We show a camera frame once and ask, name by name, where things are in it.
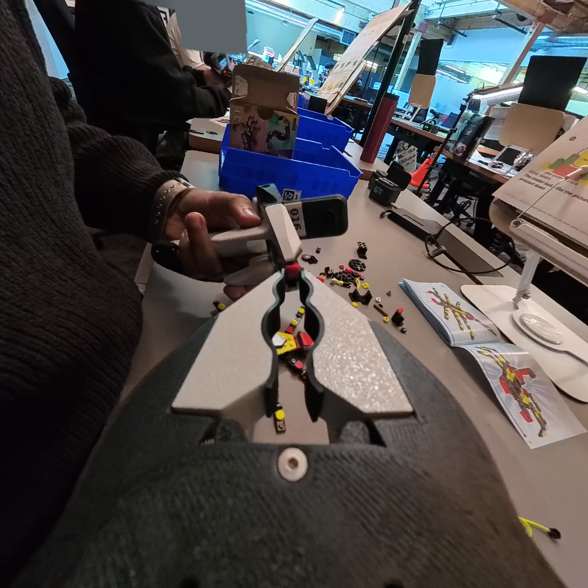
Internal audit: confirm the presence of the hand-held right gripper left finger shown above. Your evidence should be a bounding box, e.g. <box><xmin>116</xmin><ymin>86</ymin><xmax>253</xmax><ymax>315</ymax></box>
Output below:
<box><xmin>171</xmin><ymin>272</ymin><xmax>286</xmax><ymax>417</ymax></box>

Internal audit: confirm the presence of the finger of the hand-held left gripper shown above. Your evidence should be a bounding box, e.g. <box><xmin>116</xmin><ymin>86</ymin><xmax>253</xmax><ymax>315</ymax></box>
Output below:
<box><xmin>264</xmin><ymin>203</ymin><xmax>302</xmax><ymax>267</ymax></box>
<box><xmin>224</xmin><ymin>255</ymin><xmax>278</xmax><ymax>288</ymax></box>

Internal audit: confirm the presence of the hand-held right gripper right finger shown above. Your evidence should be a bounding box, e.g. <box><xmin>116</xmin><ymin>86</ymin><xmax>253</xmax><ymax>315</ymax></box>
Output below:
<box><xmin>298</xmin><ymin>271</ymin><xmax>415</xmax><ymax>422</ymax></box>

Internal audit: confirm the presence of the small black red lego assembly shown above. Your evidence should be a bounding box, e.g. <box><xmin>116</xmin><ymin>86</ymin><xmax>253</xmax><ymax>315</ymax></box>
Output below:
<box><xmin>281</xmin><ymin>261</ymin><xmax>302</xmax><ymax>295</ymax></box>

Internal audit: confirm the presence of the pile of lego pieces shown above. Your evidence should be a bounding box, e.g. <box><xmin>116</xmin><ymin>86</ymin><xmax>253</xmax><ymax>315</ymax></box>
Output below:
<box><xmin>301</xmin><ymin>241</ymin><xmax>409</xmax><ymax>334</ymax></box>

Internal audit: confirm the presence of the black yellow lego scorpion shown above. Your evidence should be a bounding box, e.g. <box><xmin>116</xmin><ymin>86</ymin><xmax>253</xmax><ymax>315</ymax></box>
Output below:
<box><xmin>212</xmin><ymin>301</ymin><xmax>322</xmax><ymax>435</ymax></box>

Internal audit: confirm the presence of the lego instruction booklet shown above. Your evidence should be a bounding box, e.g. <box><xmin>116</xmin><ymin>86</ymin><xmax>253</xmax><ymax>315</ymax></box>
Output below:
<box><xmin>399</xmin><ymin>278</ymin><xmax>588</xmax><ymax>449</ymax></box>

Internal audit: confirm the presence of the person's left hand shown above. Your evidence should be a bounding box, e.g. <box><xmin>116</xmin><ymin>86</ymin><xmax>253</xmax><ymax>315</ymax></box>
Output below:
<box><xmin>163</xmin><ymin>188</ymin><xmax>265</xmax><ymax>295</ymax></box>

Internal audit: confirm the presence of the blue bin with printed tag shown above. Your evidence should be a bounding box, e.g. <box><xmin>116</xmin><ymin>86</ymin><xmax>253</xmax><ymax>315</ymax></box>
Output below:
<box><xmin>218</xmin><ymin>107</ymin><xmax>362</xmax><ymax>201</ymax></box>

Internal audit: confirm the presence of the black charger with display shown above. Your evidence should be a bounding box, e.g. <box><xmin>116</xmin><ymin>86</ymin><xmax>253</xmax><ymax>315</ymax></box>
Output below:
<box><xmin>369</xmin><ymin>161</ymin><xmax>413</xmax><ymax>206</ymax></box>

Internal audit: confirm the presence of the black power adapter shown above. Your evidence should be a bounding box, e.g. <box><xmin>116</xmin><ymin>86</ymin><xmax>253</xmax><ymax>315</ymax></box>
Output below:
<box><xmin>386</xmin><ymin>208</ymin><xmax>448</xmax><ymax>239</ymax></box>

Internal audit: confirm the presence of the white floor sign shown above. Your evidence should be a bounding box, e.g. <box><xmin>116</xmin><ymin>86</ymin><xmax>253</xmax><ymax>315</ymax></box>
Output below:
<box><xmin>393</xmin><ymin>140</ymin><xmax>419</xmax><ymax>171</ymax></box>

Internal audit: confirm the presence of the orange traffic cone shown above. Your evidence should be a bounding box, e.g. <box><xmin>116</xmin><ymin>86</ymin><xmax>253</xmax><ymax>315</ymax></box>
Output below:
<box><xmin>410</xmin><ymin>152</ymin><xmax>437</xmax><ymax>187</ymax></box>

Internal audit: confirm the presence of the brown cardboard box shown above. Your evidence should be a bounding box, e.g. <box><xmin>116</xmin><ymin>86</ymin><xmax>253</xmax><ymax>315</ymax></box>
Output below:
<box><xmin>228</xmin><ymin>63</ymin><xmax>300</xmax><ymax>159</ymax></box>

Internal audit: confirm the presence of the cardboard sign board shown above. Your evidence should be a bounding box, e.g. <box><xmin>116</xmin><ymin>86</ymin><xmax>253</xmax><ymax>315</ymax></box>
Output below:
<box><xmin>317</xmin><ymin>2</ymin><xmax>414</xmax><ymax>115</ymax></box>

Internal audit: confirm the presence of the white tablet stand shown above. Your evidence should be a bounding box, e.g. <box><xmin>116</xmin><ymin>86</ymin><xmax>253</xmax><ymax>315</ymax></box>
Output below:
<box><xmin>461</xmin><ymin>250</ymin><xmax>588</xmax><ymax>402</ymax></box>

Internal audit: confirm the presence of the printed instruction board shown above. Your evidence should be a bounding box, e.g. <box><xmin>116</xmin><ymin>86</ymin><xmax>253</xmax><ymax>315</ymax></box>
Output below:
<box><xmin>489</xmin><ymin>117</ymin><xmax>588</xmax><ymax>295</ymax></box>

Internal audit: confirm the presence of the black monitor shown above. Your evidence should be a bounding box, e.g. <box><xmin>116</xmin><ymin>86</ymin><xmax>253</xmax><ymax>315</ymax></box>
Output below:
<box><xmin>518</xmin><ymin>55</ymin><xmax>588</xmax><ymax>113</ymax></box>

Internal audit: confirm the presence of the dark red post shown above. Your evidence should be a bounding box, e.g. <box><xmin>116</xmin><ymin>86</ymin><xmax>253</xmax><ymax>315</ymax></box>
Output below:
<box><xmin>360</xmin><ymin>94</ymin><xmax>398</xmax><ymax>164</ymax></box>

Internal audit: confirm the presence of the grey wrist strap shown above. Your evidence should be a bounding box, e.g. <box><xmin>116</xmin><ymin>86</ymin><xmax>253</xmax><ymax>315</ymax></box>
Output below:
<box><xmin>152</xmin><ymin>179</ymin><xmax>198</xmax><ymax>239</ymax></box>

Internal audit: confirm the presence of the black cable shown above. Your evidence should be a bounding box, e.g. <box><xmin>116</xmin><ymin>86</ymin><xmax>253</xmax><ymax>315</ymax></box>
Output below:
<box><xmin>425</xmin><ymin>216</ymin><xmax>524</xmax><ymax>272</ymax></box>

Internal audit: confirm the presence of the yellow string with tape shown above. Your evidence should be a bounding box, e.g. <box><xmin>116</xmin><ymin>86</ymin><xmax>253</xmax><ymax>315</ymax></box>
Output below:
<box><xmin>518</xmin><ymin>517</ymin><xmax>562</xmax><ymax>543</ymax></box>

